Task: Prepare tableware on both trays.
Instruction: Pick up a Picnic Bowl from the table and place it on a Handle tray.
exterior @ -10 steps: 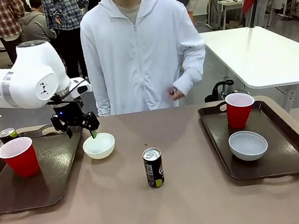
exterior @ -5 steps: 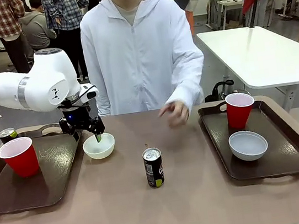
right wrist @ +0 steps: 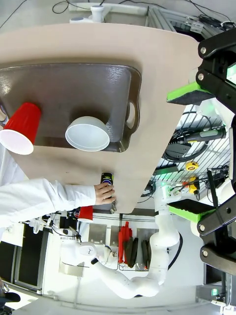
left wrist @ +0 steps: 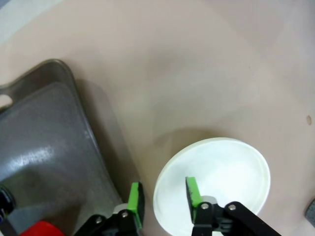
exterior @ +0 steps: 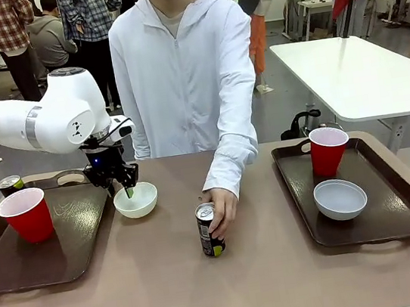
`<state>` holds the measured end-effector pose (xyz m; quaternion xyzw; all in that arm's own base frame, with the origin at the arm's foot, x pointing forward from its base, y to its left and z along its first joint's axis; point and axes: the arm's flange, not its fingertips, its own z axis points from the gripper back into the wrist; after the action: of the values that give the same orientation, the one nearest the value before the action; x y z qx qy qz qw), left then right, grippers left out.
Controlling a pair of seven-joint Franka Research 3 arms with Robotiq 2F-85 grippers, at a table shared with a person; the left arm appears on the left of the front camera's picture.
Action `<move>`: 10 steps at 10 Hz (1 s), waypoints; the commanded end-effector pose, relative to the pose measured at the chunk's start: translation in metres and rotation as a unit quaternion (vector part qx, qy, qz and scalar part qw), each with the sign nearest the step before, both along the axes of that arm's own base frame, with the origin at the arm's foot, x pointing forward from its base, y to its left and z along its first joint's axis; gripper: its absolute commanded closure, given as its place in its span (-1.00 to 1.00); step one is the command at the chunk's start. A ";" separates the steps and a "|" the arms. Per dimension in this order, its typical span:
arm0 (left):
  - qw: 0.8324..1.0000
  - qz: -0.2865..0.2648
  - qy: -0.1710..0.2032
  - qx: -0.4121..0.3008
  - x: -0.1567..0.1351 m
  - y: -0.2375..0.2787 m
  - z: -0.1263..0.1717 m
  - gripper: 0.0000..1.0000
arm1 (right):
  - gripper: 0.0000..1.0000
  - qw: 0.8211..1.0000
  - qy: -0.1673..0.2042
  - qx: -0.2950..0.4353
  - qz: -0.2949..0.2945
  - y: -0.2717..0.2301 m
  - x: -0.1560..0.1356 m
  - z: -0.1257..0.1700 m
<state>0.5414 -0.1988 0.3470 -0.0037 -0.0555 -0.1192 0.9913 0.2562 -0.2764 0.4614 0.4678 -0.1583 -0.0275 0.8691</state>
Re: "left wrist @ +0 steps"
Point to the grey rounded object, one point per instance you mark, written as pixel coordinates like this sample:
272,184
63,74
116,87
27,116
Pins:
311,210

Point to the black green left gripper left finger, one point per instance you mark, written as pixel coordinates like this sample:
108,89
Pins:
135,209

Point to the red plastic cup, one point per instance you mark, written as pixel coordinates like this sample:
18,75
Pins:
41,228

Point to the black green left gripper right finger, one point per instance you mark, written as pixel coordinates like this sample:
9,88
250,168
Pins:
197,211

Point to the dark brown plastic tray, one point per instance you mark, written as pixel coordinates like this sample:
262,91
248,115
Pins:
49,123

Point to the white round bowl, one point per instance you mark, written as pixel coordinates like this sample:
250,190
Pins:
233,167

